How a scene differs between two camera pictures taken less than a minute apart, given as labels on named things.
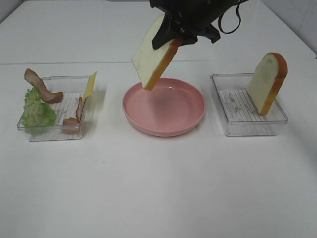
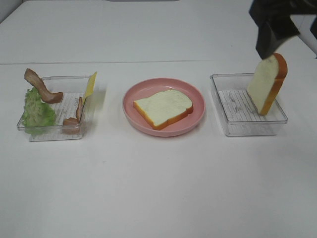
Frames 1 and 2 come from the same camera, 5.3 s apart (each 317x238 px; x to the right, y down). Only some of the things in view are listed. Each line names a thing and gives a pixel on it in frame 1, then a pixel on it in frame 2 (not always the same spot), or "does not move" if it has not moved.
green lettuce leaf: x=38 y=116 does not move
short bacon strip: x=72 y=125 does not move
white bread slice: x=151 y=63 → x=165 y=107
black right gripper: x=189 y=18 → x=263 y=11
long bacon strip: x=46 y=95 does not move
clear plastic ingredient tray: x=72 y=88 does not move
